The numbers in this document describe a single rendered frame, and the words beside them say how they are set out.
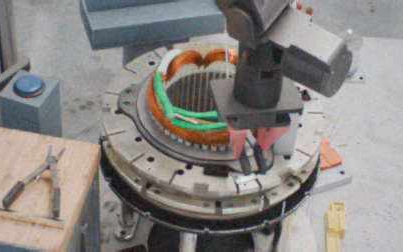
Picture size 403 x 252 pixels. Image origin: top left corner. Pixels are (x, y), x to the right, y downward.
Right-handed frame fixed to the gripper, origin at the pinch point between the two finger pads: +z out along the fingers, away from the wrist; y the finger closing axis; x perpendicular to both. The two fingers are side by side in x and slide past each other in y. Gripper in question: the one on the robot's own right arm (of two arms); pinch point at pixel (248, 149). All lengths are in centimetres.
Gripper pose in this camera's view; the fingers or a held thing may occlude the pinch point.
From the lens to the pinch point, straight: 112.4
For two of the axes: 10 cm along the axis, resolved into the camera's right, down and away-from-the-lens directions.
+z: -0.7, 7.5, 6.6
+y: 9.7, -0.9, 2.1
